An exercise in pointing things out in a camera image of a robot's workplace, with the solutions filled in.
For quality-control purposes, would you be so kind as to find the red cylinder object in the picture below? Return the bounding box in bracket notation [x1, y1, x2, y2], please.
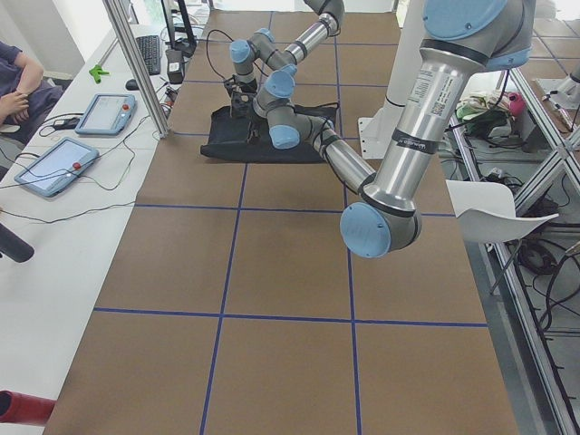
[1, 391, 56, 427]

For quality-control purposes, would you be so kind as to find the black computer keyboard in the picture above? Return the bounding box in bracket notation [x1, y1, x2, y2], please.
[135, 35, 161, 75]

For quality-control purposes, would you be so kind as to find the aluminium frame post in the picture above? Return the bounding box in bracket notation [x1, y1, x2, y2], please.
[102, 0, 169, 139]

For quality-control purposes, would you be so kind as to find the upper blue teach pendant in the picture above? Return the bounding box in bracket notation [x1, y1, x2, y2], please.
[74, 93, 137, 136]

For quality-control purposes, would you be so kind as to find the black t-shirt with logo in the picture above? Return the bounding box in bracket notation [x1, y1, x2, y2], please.
[200, 101, 337, 164]

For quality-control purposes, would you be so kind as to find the pile of colourful cloths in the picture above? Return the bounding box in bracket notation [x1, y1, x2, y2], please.
[456, 91, 526, 139]

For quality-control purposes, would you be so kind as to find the black power adapter box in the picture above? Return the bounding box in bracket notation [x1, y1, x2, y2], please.
[165, 49, 185, 84]

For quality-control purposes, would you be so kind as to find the blue teach pendant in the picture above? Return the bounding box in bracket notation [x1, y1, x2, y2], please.
[14, 138, 100, 198]
[74, 93, 137, 136]

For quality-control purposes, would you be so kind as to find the aluminium side frame rack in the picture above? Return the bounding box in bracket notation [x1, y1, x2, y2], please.
[434, 49, 580, 435]

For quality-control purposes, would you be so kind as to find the black foam handle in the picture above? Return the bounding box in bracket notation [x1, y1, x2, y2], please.
[0, 224, 34, 263]

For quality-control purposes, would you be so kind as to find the black computer mouse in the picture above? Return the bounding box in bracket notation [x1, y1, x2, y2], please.
[125, 79, 139, 91]

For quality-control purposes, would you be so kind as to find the seated person in purple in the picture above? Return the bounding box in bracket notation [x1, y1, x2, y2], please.
[1, 43, 63, 144]

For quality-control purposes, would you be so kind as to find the lower blue teach pendant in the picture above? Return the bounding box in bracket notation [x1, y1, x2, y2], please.
[14, 138, 100, 198]

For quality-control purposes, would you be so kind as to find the green plastic clamp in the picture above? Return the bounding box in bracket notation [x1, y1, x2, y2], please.
[89, 64, 110, 84]

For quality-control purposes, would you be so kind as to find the white pedestal column base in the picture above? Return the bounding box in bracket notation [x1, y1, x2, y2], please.
[358, 24, 422, 160]

